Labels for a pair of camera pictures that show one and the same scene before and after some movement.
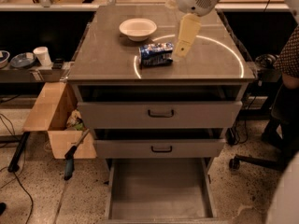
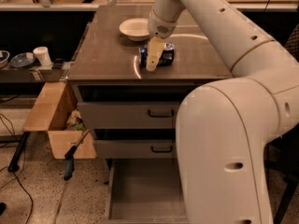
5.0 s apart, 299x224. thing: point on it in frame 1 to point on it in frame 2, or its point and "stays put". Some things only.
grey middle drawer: [160, 143] stays put
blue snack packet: [155, 54] stays put
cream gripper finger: [190, 25] to [154, 50]
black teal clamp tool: [69, 158] stays put
